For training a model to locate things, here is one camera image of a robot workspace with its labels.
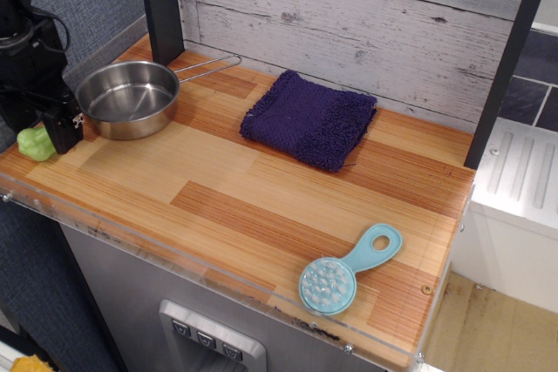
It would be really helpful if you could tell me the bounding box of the silver toy dispenser panel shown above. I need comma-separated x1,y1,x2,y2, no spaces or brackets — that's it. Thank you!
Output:
159,299,268,371

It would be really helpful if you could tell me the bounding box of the yellow object at corner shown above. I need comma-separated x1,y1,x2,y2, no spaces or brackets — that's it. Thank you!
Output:
10,355,53,372

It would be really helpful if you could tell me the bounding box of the folded purple towel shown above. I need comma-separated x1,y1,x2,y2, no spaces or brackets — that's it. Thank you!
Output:
240,71,377,172

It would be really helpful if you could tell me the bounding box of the white toy sink unit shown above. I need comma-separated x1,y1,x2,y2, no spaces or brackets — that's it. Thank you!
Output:
450,118,557,312

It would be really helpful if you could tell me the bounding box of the green toy broccoli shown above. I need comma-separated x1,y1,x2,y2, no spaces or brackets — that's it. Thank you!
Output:
17,126,56,162

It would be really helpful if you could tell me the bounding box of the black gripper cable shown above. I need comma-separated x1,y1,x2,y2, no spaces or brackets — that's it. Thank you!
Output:
30,6,71,54

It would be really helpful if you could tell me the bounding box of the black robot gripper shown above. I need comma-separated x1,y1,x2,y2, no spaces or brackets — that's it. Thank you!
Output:
1,0,84,154

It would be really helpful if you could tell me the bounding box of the black right frame post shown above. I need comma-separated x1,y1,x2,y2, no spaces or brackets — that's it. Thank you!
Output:
464,0,541,169

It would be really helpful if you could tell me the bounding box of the teal round scrub brush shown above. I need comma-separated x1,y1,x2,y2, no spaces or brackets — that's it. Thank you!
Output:
298,224,403,315

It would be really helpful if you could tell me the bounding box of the clear acrylic table edge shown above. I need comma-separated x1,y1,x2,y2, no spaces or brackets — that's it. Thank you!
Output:
1,166,472,371

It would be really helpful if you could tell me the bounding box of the stainless steel pot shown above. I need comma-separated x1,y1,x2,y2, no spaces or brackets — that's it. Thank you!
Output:
75,54,242,140

